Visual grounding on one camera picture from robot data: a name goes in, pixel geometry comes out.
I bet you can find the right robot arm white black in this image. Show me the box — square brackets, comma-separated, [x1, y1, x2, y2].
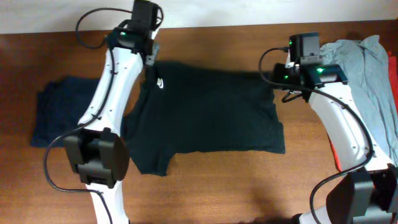
[267, 33, 397, 223]

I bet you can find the black t-shirt with white logo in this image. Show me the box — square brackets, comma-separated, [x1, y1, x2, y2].
[123, 61, 285, 176]

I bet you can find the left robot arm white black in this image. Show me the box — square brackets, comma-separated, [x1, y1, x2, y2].
[63, 1, 164, 223]

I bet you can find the folded navy blue garment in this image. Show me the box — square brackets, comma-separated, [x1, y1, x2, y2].
[30, 76, 99, 147]

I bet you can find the grey t-shirt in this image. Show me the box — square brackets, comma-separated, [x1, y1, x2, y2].
[320, 35, 397, 163]

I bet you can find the red garment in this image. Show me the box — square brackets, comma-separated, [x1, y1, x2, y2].
[328, 51, 398, 172]

